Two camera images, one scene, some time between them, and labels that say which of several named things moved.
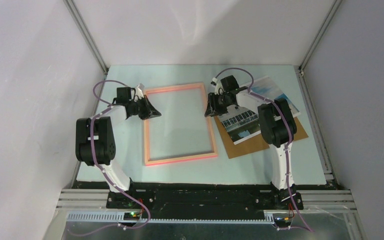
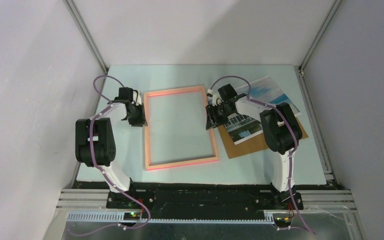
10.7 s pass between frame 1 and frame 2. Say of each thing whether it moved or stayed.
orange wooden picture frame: moved
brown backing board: stayed
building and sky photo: stayed
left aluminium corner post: stayed
